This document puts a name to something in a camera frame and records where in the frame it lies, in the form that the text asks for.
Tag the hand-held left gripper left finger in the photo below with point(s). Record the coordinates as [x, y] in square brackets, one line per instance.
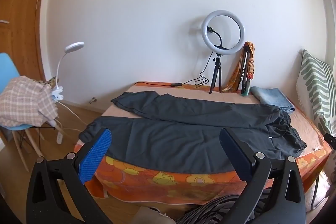
[95, 153]

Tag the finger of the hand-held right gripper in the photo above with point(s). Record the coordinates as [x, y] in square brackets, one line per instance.
[330, 139]

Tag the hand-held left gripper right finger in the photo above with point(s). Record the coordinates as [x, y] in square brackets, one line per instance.
[236, 154]

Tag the dark grey pants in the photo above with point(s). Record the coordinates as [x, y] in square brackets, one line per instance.
[170, 134]

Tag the white power strip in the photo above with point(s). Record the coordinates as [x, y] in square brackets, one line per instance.
[59, 138]

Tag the metal door stopper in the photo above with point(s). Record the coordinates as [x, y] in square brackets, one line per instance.
[92, 100]

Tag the green striped cushion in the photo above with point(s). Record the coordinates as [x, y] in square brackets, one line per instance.
[315, 82]

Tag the person's striped clothing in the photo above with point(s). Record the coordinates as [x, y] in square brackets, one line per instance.
[204, 213]

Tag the folded blue jeans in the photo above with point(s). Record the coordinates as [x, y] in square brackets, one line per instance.
[273, 98]

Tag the folded metal tripod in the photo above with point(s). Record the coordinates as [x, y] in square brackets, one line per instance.
[244, 77]

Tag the beige fabric item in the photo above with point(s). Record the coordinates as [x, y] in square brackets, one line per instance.
[149, 217]

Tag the leopard print cloth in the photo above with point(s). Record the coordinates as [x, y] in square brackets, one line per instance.
[51, 81]

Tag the small black tripod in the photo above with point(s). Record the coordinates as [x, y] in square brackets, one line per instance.
[216, 69]

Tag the plaid cloth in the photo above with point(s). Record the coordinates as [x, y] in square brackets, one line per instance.
[23, 100]

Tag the white clip lamp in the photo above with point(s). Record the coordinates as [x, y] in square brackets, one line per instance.
[74, 47]

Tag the folded tripod with orange scarf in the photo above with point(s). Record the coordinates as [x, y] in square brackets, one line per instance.
[250, 47]

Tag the blue chair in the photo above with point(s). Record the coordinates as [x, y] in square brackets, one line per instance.
[6, 66]

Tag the wooden door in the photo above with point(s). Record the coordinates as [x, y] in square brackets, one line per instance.
[21, 16]

